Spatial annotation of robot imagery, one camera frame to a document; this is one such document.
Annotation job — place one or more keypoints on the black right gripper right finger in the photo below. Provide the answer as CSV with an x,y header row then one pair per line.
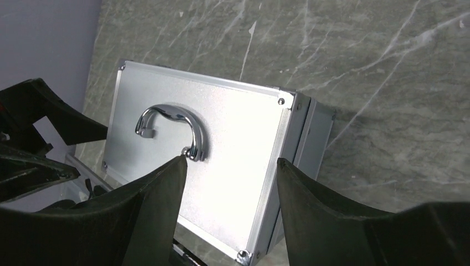
x,y
323,227

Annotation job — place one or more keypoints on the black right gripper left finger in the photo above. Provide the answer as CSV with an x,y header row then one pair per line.
x,y
102,224

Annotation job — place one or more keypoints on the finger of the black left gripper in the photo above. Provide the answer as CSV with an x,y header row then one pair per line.
x,y
27,102
23,173

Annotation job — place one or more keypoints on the grey metal medicine case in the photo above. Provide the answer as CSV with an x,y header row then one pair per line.
x,y
231,133

